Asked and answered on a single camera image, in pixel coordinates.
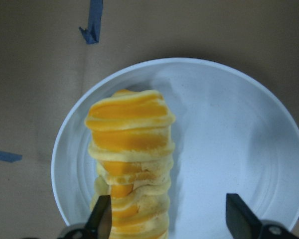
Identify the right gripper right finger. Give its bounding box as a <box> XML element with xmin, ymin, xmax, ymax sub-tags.
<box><xmin>226</xmin><ymin>193</ymin><xmax>298</xmax><ymax>239</ymax></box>

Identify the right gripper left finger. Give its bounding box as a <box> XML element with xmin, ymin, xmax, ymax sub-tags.
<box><xmin>57</xmin><ymin>195</ymin><xmax>112</xmax><ymax>239</ymax></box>

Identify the blue plate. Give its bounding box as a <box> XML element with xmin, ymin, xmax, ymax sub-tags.
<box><xmin>51</xmin><ymin>58</ymin><xmax>299</xmax><ymax>239</ymax></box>

